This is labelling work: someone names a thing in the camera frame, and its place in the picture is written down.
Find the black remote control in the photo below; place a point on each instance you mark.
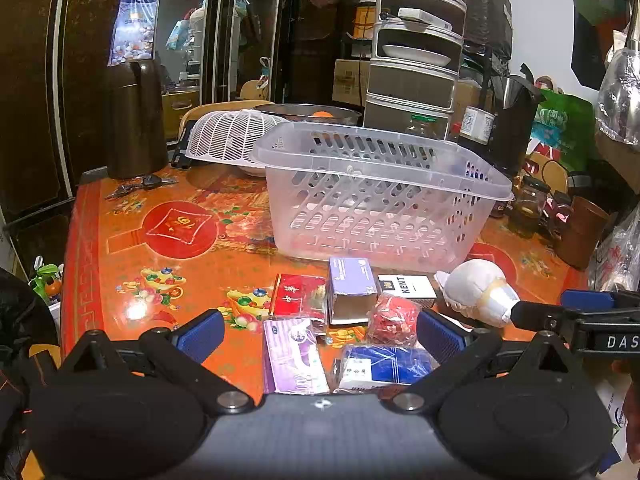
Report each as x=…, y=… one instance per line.
x=179, y=152

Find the red cigarette pack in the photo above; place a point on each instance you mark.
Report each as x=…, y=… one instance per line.
x=295, y=300

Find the brown thermos jug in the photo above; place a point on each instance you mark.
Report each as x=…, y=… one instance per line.
x=135, y=120

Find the white flat box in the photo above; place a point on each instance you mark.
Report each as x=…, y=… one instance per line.
x=425, y=18

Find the grey tiered food storage rack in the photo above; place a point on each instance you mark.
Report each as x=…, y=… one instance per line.
x=415, y=50

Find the white light bulb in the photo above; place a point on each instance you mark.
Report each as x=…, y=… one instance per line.
x=477, y=292

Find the glass jar green lid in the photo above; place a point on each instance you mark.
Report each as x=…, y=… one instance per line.
x=422, y=126

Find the blue and white cigarette pack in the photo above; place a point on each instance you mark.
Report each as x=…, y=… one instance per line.
x=382, y=367

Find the cardboard box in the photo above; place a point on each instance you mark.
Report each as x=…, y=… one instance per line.
x=350, y=82

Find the clear plastic bag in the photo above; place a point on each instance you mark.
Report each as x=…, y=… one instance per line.
x=620, y=95

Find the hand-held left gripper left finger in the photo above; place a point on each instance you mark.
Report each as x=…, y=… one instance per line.
x=199, y=336

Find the red crumpled wrapper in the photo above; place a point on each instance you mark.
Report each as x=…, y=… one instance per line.
x=392, y=320

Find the green and orange toy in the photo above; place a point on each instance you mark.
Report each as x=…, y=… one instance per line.
x=47, y=282

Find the white plastic strainer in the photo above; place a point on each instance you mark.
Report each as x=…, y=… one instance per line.
x=227, y=135

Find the glass jar dark lid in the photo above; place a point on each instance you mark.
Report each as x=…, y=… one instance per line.
x=529, y=205

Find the bunch of keys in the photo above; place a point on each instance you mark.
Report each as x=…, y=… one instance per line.
x=137, y=186

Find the black electric kettle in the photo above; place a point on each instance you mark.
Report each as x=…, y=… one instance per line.
x=515, y=125

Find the dark bottle white label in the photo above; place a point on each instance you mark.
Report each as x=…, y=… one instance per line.
x=475, y=125

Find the metal bowl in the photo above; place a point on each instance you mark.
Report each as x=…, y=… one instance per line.
x=305, y=112

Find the black bag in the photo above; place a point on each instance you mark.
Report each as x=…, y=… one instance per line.
x=487, y=17

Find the purple flat packet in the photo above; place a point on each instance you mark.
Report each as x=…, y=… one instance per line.
x=292, y=360

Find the brown mug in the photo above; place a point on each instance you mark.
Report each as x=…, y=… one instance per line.
x=580, y=232

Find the hanging printed plastic packet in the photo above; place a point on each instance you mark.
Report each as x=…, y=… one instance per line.
x=134, y=22

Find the white plate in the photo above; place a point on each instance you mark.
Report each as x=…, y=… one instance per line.
x=416, y=55

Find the clear plastic basket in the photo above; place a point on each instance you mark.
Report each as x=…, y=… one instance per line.
x=380, y=195

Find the green shopping bag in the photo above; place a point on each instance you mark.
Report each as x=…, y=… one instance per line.
x=565, y=125

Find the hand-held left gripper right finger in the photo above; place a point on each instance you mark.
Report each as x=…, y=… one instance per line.
x=441, y=335

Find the white and black cigarette pack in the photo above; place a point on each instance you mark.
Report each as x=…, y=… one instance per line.
x=406, y=287

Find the wooden chair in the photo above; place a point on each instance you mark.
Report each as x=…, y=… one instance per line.
x=215, y=110

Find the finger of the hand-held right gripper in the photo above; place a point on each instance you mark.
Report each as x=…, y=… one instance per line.
x=587, y=300
x=542, y=316

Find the orange fruit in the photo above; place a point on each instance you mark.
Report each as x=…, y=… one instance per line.
x=321, y=114

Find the lavender small box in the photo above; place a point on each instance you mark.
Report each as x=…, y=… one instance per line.
x=350, y=287

